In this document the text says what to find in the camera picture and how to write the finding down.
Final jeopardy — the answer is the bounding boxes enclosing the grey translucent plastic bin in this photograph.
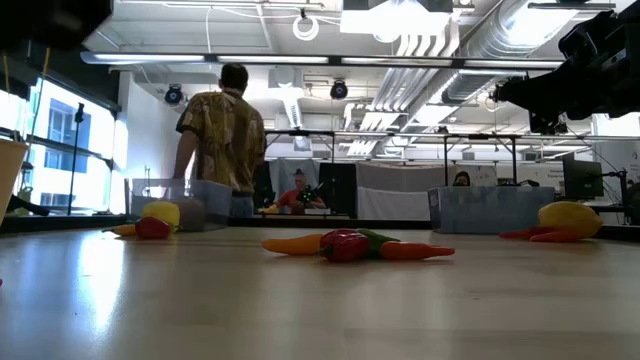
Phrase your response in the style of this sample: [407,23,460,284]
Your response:
[428,185,555,235]
[123,177,234,233]

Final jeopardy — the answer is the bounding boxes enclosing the black tripod stand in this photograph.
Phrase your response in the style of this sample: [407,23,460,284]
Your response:
[67,102,86,216]

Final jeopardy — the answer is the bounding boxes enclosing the black background monitor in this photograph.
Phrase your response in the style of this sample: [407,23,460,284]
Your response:
[562,158,605,200]

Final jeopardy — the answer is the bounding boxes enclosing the black aluminium table frame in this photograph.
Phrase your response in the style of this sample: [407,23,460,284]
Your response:
[0,213,640,240]

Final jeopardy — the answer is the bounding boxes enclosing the black partition panel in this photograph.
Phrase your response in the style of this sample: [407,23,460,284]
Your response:
[318,162,358,219]

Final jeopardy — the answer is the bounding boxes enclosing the white fabric screen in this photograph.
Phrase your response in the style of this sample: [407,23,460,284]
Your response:
[356,161,499,221]

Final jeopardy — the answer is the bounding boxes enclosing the white coiled ceiling cable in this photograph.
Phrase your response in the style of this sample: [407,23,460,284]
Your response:
[292,14,320,42]

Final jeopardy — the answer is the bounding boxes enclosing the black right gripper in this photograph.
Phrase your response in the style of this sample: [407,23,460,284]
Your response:
[492,54,621,122]

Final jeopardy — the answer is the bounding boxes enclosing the red chili pepper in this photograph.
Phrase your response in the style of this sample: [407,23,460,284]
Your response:
[498,225,551,240]
[379,241,456,261]
[528,230,584,244]

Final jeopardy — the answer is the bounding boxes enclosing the green mini bell pepper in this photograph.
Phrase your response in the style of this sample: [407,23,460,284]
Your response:
[357,228,401,251]

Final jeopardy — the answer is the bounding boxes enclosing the red mini bell pepper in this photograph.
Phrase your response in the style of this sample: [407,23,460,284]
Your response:
[134,216,173,240]
[318,228,372,264]

